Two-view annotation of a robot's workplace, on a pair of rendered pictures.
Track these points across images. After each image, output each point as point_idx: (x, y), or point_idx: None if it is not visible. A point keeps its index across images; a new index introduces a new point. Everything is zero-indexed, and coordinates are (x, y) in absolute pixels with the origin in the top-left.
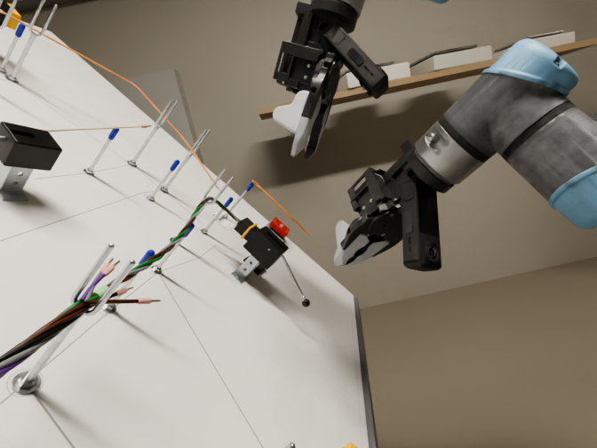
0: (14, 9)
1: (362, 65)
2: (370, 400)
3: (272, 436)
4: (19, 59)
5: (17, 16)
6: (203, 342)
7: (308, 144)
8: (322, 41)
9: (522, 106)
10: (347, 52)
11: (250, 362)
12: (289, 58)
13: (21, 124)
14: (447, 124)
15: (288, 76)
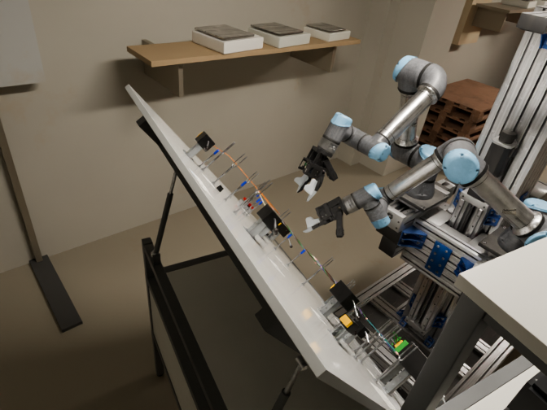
0: None
1: (332, 173)
2: (304, 275)
3: (310, 288)
4: (212, 163)
5: None
6: (292, 268)
7: (300, 188)
8: (321, 162)
9: (372, 202)
10: (329, 168)
11: (295, 271)
12: (311, 167)
13: (229, 200)
14: (355, 201)
15: (310, 175)
